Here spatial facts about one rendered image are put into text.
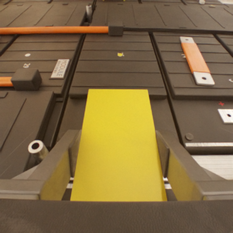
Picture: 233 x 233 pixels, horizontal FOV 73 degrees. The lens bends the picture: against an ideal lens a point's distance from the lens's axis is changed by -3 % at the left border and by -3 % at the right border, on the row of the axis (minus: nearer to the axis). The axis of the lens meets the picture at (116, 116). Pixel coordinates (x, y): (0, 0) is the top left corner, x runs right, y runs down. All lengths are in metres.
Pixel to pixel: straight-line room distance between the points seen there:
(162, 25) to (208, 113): 0.25
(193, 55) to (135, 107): 0.18
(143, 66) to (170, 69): 0.04
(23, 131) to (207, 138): 0.20
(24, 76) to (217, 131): 0.25
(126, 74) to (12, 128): 0.17
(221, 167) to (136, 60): 0.20
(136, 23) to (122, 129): 0.30
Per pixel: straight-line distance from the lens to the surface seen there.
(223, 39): 0.43
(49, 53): 0.33
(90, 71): 0.26
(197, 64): 0.30
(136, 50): 0.32
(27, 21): 0.48
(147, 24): 0.42
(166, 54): 0.32
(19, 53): 0.35
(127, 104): 0.18
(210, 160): 0.21
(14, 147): 0.19
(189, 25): 0.45
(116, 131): 0.15
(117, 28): 0.36
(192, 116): 0.23
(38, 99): 0.22
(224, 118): 0.24
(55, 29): 0.39
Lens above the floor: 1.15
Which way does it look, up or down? 50 degrees down
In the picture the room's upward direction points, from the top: 1 degrees clockwise
